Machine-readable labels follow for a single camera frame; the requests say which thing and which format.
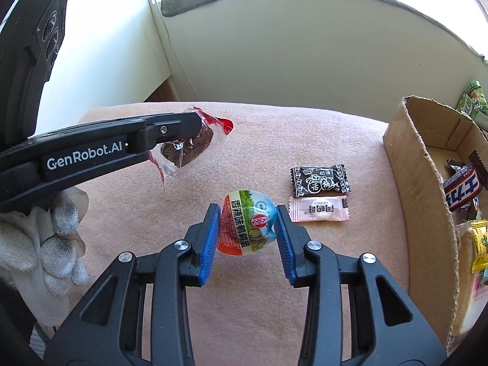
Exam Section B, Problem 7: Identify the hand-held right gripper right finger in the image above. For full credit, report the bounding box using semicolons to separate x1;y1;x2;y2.
275;204;447;366

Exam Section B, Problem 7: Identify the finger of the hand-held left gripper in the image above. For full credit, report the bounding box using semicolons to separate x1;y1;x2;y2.
127;110;203;154

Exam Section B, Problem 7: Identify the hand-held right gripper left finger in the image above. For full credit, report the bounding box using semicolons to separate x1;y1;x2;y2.
44;203;222;366

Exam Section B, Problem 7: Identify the small brown cake packet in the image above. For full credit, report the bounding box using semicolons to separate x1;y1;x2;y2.
147;106;234;192

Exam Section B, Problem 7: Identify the orange and blue egg packet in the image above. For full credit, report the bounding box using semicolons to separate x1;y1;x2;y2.
215;189;277;256

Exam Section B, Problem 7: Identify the cardboard box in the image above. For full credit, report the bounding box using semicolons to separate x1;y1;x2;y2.
382;96;488;355

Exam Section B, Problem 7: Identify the chocolate bar with white print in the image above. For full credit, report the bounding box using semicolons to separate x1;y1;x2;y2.
442;152;488;211

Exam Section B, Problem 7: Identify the brown chocolate bar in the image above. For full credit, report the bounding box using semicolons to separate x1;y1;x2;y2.
447;159;473;178

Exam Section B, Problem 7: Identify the yellow snack packet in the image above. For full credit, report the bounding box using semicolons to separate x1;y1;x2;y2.
471;219;488;274

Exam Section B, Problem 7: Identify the person's left hand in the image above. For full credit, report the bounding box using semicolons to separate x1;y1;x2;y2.
0;187;90;325

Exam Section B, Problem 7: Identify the pale pink candy packet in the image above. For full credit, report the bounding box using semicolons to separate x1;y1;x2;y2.
289;196;349;222

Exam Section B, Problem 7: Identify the black candy packet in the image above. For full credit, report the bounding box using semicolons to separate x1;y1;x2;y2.
290;164;351;196

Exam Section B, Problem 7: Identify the pink blanket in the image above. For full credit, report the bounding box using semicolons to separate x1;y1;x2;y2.
34;101;458;366

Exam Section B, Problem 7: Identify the sliced bread packet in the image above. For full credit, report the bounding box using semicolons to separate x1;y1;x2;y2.
452;221;488;347

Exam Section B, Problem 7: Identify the white cable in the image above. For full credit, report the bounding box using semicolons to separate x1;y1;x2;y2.
97;0;199;100

